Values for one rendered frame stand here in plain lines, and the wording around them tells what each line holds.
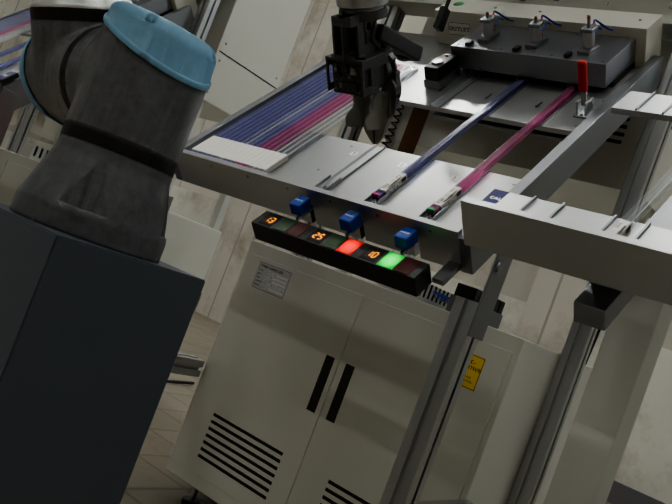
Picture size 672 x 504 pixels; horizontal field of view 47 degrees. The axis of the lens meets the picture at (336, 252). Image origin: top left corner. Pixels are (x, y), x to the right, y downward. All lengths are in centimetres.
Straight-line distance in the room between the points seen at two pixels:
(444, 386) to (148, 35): 65
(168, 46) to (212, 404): 115
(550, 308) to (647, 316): 354
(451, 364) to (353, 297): 51
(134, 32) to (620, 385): 74
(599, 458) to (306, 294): 79
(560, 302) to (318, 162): 331
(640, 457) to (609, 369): 359
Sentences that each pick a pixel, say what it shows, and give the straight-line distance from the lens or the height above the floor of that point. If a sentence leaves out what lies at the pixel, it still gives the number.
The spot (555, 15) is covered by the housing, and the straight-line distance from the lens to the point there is 176.
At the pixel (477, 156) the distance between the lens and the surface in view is 195.
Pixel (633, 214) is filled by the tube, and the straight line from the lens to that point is 100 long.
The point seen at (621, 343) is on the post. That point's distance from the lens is 111.
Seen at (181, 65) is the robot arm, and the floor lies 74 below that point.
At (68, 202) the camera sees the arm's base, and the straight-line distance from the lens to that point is 75.
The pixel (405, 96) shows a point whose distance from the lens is 165.
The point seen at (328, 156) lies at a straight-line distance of 146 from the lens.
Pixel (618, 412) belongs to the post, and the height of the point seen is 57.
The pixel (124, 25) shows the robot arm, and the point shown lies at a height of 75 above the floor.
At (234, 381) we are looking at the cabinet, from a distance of 176.
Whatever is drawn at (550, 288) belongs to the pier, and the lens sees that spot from 466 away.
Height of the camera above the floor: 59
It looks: 2 degrees up
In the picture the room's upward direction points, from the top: 21 degrees clockwise
